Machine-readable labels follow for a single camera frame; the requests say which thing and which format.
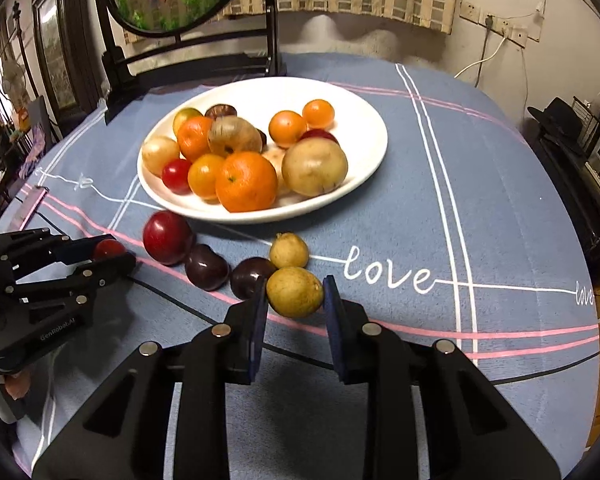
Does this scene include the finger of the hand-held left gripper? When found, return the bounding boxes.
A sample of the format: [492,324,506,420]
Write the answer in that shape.
[7,252,137,311]
[0,228,117,281]

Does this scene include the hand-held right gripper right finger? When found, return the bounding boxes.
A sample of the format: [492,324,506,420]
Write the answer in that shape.
[322,275,563,480]

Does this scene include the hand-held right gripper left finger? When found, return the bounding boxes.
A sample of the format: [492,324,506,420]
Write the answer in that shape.
[31,275,270,480]

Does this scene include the small red cherry tomato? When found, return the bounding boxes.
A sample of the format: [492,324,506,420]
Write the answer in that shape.
[92,238,127,261]

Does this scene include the small yellow round fruit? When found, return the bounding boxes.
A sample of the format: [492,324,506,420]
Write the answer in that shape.
[269,232,310,269]
[266,266,326,319]

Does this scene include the pale yellow round fruit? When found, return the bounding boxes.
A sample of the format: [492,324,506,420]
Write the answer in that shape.
[141,135,182,177]

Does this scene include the orange yellow tomato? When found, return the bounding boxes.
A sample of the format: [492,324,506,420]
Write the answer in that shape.
[187,153,227,201]

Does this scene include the orange mandarin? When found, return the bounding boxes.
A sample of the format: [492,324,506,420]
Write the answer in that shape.
[215,151,279,213]
[176,116,215,163]

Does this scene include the yellow green tomato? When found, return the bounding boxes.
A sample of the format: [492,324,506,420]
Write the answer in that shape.
[172,107,204,136]

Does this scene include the yellow passion fruit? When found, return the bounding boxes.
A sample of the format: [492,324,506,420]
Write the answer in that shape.
[281,137,349,198]

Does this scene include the pale pepino melon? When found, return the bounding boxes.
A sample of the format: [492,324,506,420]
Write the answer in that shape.
[262,146,293,196]

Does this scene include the wrinkled dark passion fruit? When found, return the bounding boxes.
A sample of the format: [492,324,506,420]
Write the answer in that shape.
[204,103,239,121]

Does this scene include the large red plum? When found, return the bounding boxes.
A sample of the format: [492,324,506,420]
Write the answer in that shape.
[298,128,340,147]

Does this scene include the white oval plate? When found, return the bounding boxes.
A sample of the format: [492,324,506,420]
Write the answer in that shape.
[137,76,388,225]

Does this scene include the person's left hand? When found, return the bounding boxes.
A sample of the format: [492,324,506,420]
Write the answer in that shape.
[0,360,31,401]

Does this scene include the dark purple plum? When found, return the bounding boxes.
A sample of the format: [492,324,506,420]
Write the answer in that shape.
[184,243,231,292]
[229,256,278,301]

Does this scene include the smartphone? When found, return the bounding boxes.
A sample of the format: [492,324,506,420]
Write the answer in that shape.
[11,186,50,226]

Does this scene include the white electric fan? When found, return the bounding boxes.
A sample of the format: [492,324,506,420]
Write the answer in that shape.
[0,60,28,111]

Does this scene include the blue striped tablecloth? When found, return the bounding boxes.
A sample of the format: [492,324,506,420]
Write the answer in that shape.
[0,52,600,480]

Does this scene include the dark wood framed panel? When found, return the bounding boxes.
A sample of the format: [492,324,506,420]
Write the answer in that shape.
[31,0,106,116]

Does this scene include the small orange tangerine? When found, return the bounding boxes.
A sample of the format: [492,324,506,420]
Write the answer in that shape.
[268,110,308,147]
[302,99,336,130]

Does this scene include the black side cabinet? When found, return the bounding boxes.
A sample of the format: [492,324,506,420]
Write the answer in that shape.
[527,120,600,281]

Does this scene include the black hat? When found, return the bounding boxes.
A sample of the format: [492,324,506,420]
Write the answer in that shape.
[526,97,588,148]

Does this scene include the white power cable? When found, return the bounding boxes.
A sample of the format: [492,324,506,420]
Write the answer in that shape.
[452,30,508,78]

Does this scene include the black wire rack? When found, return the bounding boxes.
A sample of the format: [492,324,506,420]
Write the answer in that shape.
[572,96,600,141]

